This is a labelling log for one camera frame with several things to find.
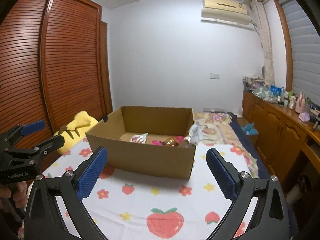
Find pink snack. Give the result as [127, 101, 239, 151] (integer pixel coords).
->
[152, 136, 184, 147]

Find person's left hand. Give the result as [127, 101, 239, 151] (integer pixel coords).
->
[0, 181, 28, 208]

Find yellow Pikachu plush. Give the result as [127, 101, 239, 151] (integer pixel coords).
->
[55, 111, 98, 155]

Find wooden sideboard cabinet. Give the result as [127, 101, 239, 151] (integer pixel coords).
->
[242, 91, 319, 192]

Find wooden louvered wardrobe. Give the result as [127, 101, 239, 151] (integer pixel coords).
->
[1, 0, 112, 148]

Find floral quilt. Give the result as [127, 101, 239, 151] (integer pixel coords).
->
[194, 112, 270, 179]

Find white red snack packet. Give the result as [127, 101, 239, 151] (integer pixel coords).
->
[130, 133, 148, 144]

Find white orange flat pouch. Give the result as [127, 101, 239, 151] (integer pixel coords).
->
[188, 122, 204, 144]

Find purple cloth item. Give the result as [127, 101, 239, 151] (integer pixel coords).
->
[298, 112, 310, 122]

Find pink kettle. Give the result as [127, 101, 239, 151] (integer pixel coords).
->
[295, 92, 305, 114]

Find brown cardboard box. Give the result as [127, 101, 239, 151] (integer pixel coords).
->
[86, 106, 196, 180]

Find blue picture card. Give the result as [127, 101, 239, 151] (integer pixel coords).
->
[270, 85, 283, 97]

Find folded clothes pile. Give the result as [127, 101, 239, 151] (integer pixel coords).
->
[242, 76, 265, 92]

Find grey window blind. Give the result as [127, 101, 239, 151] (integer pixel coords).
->
[279, 0, 320, 105]

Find beige curtain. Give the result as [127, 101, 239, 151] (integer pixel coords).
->
[250, 0, 275, 87]

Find white wall switch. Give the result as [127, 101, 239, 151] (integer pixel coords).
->
[209, 73, 220, 80]

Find wall air conditioner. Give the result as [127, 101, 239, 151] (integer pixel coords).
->
[201, 0, 251, 25]

